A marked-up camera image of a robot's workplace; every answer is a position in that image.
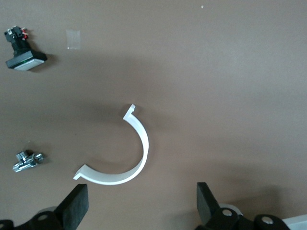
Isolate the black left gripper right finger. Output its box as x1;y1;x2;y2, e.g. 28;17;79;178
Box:
195;182;252;230

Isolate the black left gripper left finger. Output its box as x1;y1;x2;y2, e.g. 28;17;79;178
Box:
14;184;90;230

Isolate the white cabinet drawer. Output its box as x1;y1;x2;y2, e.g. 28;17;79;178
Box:
282;214;307;230

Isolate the black square push button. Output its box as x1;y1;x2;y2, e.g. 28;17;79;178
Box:
3;25;48;72

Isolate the small metal bolt upper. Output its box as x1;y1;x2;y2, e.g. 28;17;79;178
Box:
12;149;46;173

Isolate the white curved plastic clip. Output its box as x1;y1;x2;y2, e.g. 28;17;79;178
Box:
72;103;150;185

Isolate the clear tape piece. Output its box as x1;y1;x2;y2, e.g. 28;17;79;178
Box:
66;29;82;50

